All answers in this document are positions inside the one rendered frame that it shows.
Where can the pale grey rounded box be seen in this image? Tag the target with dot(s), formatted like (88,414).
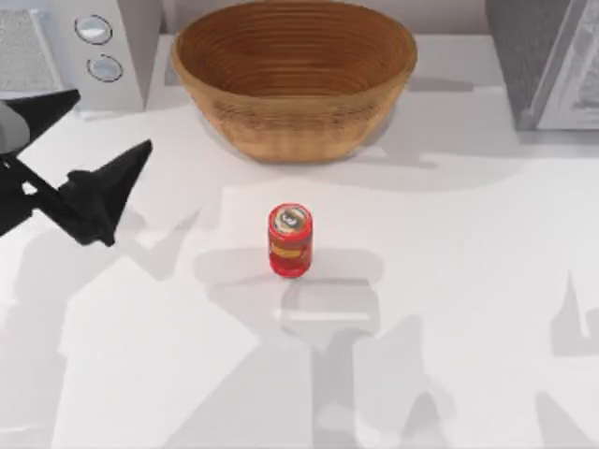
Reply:
(13,131)

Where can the round microwave knob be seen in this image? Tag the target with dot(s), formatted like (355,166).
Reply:
(93,29)
(105,68)

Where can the pale microwave oven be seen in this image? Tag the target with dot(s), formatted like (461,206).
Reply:
(133,51)

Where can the red can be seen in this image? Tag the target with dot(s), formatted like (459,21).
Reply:
(289,248)

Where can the brown woven basket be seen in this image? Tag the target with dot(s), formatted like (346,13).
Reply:
(295,107)

